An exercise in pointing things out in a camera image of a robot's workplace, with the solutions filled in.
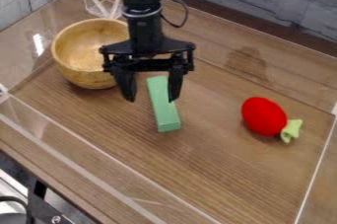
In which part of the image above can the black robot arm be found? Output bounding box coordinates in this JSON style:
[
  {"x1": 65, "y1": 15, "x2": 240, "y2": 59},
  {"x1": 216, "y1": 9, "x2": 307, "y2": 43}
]
[{"x1": 98, "y1": 0, "x2": 196, "y2": 102}]

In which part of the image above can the clear acrylic tray wall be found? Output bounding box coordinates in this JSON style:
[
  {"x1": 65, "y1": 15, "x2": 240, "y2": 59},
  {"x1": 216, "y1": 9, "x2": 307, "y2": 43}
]
[{"x1": 0, "y1": 85, "x2": 221, "y2": 224}]

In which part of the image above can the clear acrylic corner bracket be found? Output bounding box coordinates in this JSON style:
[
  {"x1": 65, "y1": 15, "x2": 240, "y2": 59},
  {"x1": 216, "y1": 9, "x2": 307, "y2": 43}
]
[{"x1": 82, "y1": 0, "x2": 122, "y2": 20}]

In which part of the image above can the black cable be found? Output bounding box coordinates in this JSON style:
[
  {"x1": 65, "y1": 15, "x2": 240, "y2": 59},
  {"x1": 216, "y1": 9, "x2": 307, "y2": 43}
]
[{"x1": 160, "y1": 0, "x2": 189, "y2": 29}]

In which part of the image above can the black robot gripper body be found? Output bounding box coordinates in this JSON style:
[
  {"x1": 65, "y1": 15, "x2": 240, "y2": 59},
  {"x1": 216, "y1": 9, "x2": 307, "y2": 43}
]
[{"x1": 98, "y1": 9, "x2": 196, "y2": 72}]

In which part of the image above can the red plush strawberry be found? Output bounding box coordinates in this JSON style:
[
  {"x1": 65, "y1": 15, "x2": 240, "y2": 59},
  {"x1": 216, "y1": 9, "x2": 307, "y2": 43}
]
[{"x1": 241, "y1": 97, "x2": 303, "y2": 144}]

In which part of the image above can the green rectangular block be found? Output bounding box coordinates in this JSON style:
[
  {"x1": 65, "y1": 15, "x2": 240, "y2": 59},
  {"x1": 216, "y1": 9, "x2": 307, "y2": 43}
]
[{"x1": 146, "y1": 76, "x2": 180, "y2": 132}]

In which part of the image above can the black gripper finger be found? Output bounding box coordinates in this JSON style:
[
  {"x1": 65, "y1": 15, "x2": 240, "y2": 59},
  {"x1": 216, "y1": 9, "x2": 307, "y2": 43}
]
[
  {"x1": 168, "y1": 65, "x2": 184, "y2": 102},
  {"x1": 113, "y1": 67, "x2": 137, "y2": 102}
]

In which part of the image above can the brown wooden bowl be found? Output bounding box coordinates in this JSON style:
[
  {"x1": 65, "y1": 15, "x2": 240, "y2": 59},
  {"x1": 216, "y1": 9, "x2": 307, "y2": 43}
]
[{"x1": 52, "y1": 18, "x2": 129, "y2": 90}]

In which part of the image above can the black table leg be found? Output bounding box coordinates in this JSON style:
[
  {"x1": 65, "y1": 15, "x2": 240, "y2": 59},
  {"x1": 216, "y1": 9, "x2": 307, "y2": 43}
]
[{"x1": 28, "y1": 180, "x2": 48, "y2": 212}]

